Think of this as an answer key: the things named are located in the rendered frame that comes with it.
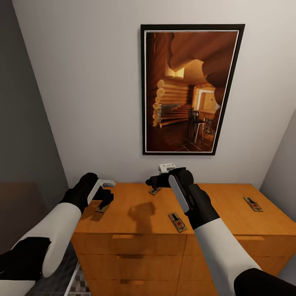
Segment mousetrap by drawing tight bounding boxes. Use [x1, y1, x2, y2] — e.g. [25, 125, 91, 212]
[95, 199, 112, 213]
[168, 212, 187, 233]
[149, 187, 163, 195]
[243, 197, 263, 212]

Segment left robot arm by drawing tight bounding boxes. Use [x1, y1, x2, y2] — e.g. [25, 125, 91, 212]
[0, 173, 116, 296]

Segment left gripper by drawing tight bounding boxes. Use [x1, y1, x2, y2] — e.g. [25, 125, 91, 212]
[93, 188, 114, 201]

